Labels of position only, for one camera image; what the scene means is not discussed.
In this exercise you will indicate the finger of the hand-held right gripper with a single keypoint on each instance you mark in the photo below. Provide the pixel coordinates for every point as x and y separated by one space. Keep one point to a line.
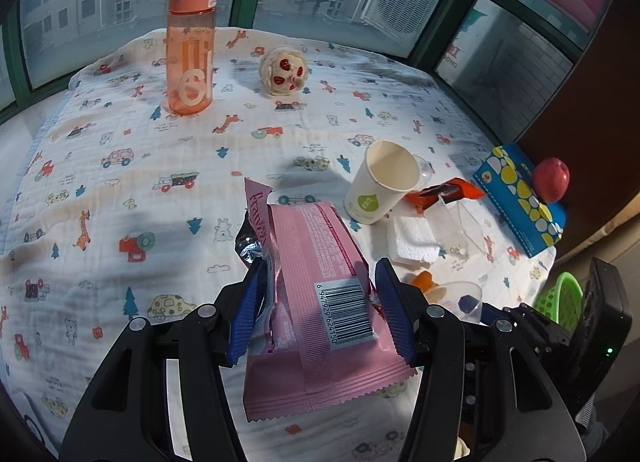
537 332

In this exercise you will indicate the clear round plastic container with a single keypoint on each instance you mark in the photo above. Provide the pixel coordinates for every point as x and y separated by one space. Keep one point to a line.
457 294

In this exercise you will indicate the clear plastic dome lid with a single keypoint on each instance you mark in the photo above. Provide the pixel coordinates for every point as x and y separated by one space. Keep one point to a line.
425 172

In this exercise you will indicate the brown wooden headboard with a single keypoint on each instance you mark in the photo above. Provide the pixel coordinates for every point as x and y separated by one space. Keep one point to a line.
595 107

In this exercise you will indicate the orange snack wrapper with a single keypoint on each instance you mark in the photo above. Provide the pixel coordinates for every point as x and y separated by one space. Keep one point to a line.
465 188

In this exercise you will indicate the green plastic basket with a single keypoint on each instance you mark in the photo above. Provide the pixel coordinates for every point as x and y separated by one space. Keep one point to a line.
560 294

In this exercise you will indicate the pink snack wrapper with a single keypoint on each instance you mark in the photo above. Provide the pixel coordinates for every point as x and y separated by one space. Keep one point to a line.
312 252

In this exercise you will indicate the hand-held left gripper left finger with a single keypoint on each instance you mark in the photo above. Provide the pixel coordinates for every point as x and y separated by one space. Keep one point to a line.
246 314

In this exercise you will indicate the white paper cup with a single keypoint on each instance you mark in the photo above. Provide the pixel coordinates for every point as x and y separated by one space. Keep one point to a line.
372 192

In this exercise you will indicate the small orange scrap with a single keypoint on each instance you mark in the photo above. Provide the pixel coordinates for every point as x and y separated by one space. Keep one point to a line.
424 279

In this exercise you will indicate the cream round toy, red dots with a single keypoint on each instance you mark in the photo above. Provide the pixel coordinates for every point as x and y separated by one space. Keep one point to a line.
282 70

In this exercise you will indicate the large clear plastic tray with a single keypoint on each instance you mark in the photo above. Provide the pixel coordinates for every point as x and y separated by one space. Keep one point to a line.
462 227

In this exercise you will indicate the white printed outdoor unit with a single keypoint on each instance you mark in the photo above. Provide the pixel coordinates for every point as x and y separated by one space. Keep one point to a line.
505 62

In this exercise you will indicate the red apple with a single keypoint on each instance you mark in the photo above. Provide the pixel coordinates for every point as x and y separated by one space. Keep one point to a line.
551 180

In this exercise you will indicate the blue spotted tissue box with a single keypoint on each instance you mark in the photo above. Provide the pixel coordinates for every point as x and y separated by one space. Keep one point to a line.
520 202

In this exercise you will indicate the orange plastic water bottle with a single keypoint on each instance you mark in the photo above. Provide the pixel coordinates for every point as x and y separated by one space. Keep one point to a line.
190 47

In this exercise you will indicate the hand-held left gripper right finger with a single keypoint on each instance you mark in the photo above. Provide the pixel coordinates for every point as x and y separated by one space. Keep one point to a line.
395 314

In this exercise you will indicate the white foam block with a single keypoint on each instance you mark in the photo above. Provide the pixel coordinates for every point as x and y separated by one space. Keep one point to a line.
412 239

